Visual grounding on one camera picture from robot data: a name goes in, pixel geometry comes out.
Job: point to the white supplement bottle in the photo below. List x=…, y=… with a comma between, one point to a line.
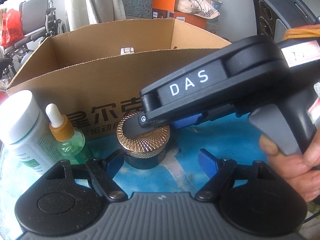
x=25, y=132

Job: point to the orange Philips box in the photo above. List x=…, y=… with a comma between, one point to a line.
x=166, y=9

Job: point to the brown cardboard box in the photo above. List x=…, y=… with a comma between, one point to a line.
x=84, y=74

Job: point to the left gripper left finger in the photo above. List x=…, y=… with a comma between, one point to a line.
x=102, y=172

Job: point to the grey wheelchair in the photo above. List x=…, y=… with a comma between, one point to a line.
x=39, y=21

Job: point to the green dropper bottle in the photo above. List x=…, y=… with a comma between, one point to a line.
x=71, y=142

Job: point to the beige hat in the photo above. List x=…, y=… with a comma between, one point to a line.
x=201, y=8

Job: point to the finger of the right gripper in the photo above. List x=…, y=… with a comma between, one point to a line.
x=208, y=115
x=145, y=122

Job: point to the white charger plug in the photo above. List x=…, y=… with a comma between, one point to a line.
x=126, y=50

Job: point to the person's right hand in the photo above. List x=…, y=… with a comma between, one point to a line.
x=297, y=170

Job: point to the red plastic bag upper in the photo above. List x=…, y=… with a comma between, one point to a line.
x=11, y=28

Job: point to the dark jar gold lid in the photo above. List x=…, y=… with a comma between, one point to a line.
x=145, y=151

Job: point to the black speaker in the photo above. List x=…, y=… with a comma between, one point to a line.
x=274, y=17

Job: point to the white grey curtain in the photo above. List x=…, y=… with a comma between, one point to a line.
x=85, y=12

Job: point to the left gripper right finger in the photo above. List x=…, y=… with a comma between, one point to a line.
x=219, y=172

